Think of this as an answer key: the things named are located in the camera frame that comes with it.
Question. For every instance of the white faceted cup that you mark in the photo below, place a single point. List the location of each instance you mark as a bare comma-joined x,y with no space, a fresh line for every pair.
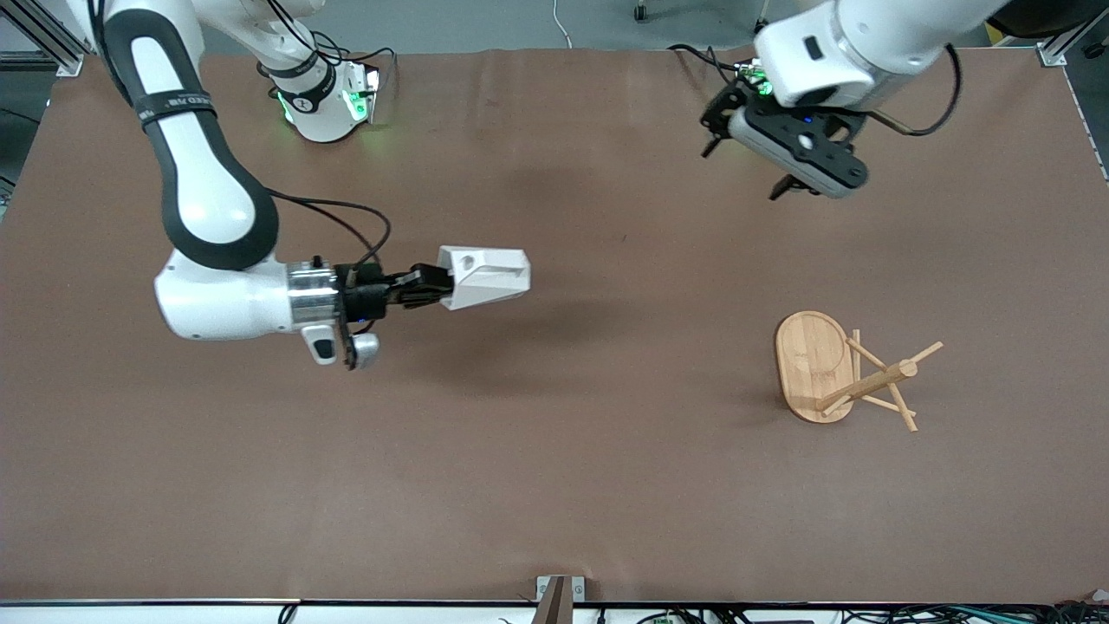
485,276

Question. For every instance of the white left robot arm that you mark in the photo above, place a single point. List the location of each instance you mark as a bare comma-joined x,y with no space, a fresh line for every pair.
866,43

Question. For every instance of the brown paper table cover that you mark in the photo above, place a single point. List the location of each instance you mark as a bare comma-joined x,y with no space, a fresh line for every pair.
520,433

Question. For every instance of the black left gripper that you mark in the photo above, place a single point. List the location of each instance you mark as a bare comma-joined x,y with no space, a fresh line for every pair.
719,111

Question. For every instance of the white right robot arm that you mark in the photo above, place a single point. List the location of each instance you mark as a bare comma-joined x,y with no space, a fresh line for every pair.
208,199

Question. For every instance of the aluminium frame profile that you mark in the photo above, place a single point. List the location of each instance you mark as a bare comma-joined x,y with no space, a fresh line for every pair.
1053,54
43,43

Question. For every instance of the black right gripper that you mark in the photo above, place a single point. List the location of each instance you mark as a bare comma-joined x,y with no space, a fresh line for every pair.
366,297

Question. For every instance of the wooden cup rack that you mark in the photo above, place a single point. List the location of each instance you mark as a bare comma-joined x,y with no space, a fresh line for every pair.
810,364

